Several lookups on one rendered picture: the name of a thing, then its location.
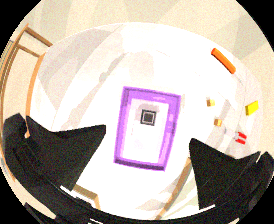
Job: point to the yellow flat bar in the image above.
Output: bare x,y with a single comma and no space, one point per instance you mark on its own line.
251,108

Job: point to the purple rectangular tray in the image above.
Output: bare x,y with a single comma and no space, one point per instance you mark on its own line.
128,94

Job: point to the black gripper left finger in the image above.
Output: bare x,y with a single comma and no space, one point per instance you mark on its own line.
68,152

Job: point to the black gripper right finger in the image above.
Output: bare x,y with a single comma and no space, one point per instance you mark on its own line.
215,172

